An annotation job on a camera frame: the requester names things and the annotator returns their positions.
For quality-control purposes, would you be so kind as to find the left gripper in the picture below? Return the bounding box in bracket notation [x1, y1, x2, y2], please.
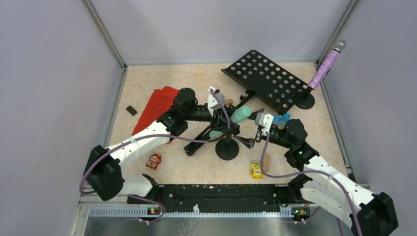
[185, 104, 239, 132]

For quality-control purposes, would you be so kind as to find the black round mic stand front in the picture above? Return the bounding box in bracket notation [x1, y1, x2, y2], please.
[215, 134, 239, 161]

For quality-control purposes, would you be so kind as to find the black round mic stand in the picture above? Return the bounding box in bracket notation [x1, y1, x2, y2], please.
[294, 88, 315, 110]
[215, 134, 239, 161]

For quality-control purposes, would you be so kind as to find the green microphone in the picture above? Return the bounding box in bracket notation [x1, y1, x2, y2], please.
[209, 106, 252, 138]

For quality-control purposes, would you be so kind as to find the black music stand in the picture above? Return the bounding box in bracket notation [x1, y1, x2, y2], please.
[197, 50, 308, 143]

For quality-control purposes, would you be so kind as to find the red sheet music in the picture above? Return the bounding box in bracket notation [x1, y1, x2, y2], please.
[131, 86, 179, 136]

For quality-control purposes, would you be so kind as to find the purple glitter microphone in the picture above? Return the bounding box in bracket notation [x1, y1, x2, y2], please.
[308, 39, 347, 90]

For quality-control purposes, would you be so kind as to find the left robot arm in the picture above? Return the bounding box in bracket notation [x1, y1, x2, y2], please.
[79, 87, 231, 203]

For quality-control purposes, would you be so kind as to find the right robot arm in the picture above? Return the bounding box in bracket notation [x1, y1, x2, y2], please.
[237, 119, 399, 236]

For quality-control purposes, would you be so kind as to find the wooden block near owl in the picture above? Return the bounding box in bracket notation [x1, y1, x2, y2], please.
[263, 154, 271, 172]

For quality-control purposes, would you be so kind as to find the yellow owl block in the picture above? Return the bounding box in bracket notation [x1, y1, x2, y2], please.
[250, 162, 263, 179]

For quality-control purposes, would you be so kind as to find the toy block car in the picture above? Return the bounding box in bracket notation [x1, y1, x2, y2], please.
[272, 114, 291, 129]

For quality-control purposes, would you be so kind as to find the black round mic stand rear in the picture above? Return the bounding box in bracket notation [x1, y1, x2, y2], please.
[294, 88, 315, 110]

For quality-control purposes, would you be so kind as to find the red owl block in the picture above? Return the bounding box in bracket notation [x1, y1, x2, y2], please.
[146, 153, 161, 170]

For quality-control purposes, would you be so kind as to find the dark brown small block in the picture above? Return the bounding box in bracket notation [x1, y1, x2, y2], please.
[126, 105, 138, 116]

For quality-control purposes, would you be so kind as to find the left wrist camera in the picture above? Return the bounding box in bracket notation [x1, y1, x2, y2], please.
[208, 87, 225, 117]

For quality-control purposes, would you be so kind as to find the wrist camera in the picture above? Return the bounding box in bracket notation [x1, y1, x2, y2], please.
[255, 113, 274, 136]
[208, 87, 225, 117]

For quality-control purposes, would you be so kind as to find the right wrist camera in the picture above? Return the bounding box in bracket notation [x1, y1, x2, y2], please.
[255, 113, 274, 136]

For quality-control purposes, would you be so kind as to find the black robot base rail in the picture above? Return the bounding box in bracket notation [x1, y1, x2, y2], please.
[145, 184, 313, 215]

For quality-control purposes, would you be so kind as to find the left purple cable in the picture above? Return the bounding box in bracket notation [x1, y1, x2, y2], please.
[80, 88, 232, 225]

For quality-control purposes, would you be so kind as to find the purple cable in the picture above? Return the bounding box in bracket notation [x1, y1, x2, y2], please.
[80, 88, 232, 225]
[259, 132, 364, 236]

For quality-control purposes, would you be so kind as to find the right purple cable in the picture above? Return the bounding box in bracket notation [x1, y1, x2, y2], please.
[259, 132, 364, 236]

